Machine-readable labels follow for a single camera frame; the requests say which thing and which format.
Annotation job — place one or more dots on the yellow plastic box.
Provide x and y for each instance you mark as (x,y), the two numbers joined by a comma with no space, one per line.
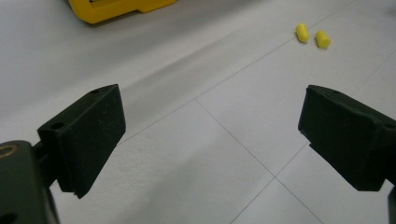
(115,8)

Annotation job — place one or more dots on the yellow foam earplug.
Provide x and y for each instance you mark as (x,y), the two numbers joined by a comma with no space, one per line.
(302,32)
(322,39)

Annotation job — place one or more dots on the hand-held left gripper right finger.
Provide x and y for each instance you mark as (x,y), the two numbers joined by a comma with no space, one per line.
(345,140)

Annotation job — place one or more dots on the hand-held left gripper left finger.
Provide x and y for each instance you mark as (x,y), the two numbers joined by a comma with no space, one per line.
(87,140)

